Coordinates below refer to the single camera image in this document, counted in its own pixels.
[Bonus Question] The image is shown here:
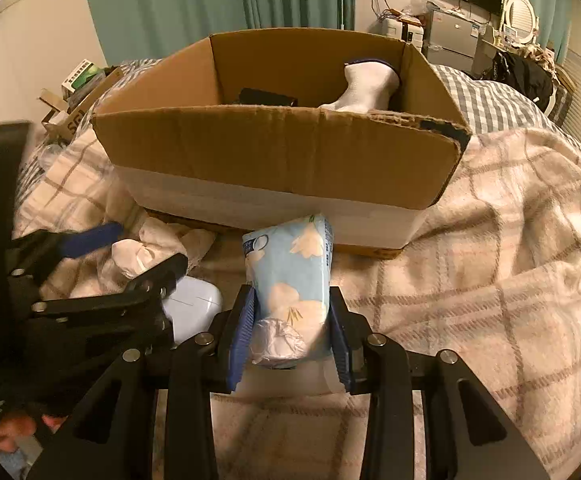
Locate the green and white box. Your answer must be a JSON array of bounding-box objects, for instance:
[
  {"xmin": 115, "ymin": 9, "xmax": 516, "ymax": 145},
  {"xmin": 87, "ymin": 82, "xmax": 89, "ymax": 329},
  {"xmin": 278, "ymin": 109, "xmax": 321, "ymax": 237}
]
[{"xmin": 63, "ymin": 59, "xmax": 102, "ymax": 95}]

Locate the crumpled white cloth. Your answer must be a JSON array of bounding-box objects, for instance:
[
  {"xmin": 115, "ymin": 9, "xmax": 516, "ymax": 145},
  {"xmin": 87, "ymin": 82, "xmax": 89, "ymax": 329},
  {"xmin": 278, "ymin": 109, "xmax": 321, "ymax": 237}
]
[{"xmin": 112, "ymin": 220, "xmax": 216, "ymax": 281}]

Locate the white framed mirror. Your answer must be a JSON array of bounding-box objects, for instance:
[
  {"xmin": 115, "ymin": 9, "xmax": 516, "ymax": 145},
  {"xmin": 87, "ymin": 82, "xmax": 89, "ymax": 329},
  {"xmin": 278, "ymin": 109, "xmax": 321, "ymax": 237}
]
[{"xmin": 501, "ymin": 0, "xmax": 541, "ymax": 43}]

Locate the white sock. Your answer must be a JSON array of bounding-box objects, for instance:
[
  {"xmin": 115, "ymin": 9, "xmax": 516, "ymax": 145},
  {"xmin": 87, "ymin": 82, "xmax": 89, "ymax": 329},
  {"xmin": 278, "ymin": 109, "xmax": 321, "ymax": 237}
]
[{"xmin": 317, "ymin": 60, "xmax": 402, "ymax": 112}]

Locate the white printer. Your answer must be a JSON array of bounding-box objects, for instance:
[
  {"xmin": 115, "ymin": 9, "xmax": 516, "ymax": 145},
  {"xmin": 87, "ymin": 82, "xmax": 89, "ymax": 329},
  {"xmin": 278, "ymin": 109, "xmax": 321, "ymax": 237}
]
[{"xmin": 380, "ymin": 15, "xmax": 426, "ymax": 43}]

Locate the black flat case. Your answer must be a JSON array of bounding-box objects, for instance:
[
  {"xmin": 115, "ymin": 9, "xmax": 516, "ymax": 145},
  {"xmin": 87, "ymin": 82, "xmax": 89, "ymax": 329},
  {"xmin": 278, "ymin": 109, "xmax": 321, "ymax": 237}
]
[{"xmin": 239, "ymin": 87, "xmax": 298, "ymax": 107}]

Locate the grey metal cabinet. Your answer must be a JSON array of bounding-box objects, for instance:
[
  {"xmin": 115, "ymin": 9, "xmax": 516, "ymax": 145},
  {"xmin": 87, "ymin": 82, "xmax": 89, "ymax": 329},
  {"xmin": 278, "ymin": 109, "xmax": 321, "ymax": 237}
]
[{"xmin": 426, "ymin": 7, "xmax": 493, "ymax": 73}]

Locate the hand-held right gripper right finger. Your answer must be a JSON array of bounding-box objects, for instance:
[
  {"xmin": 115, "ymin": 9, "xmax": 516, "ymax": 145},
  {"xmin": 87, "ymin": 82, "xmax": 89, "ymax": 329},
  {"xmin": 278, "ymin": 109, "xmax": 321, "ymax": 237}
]
[{"xmin": 327, "ymin": 286, "xmax": 551, "ymax": 480}]

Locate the pink plaid blanket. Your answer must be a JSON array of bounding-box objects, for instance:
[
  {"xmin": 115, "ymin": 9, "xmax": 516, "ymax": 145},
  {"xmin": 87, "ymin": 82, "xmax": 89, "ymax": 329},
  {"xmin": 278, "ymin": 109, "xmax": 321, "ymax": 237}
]
[{"xmin": 13, "ymin": 127, "xmax": 581, "ymax": 480}]

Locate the blue floral tissue pack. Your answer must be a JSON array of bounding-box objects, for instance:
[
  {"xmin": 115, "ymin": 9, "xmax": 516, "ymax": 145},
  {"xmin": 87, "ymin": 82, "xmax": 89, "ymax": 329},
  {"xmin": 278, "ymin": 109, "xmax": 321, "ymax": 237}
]
[{"xmin": 242, "ymin": 213, "xmax": 338, "ymax": 370}]

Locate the black clothing heap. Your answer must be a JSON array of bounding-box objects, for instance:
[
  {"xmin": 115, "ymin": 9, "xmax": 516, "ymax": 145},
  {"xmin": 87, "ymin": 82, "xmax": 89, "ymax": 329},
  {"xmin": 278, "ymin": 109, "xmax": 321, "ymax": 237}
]
[{"xmin": 490, "ymin": 52, "xmax": 556, "ymax": 111}]

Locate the clutter of boxes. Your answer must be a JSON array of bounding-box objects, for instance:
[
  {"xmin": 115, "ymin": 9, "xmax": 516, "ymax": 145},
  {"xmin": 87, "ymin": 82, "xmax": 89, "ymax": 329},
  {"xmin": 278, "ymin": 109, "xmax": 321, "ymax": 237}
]
[{"xmin": 40, "ymin": 66, "xmax": 125, "ymax": 137}]

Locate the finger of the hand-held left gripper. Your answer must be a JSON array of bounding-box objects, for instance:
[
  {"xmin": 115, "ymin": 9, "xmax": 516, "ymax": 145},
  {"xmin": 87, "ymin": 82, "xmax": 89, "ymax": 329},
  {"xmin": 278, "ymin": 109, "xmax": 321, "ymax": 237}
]
[
  {"xmin": 5, "ymin": 222, "xmax": 124, "ymax": 286},
  {"xmin": 29, "ymin": 252, "xmax": 190, "ymax": 357}
]

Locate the white earbuds case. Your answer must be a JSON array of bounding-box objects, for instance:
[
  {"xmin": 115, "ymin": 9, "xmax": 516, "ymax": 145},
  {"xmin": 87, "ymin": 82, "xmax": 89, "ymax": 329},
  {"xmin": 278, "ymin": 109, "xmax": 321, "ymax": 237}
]
[{"xmin": 162, "ymin": 276, "xmax": 224, "ymax": 347}]

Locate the large cardboard box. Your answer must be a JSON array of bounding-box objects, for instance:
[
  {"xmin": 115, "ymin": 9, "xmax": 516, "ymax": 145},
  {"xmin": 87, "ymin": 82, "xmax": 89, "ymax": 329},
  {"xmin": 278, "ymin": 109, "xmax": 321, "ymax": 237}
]
[{"xmin": 90, "ymin": 27, "xmax": 472, "ymax": 261}]

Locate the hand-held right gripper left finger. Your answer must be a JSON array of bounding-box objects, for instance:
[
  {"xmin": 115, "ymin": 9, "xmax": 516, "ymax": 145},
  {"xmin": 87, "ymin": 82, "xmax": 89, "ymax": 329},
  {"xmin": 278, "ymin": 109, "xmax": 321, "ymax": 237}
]
[{"xmin": 28, "ymin": 284, "xmax": 257, "ymax": 480}]

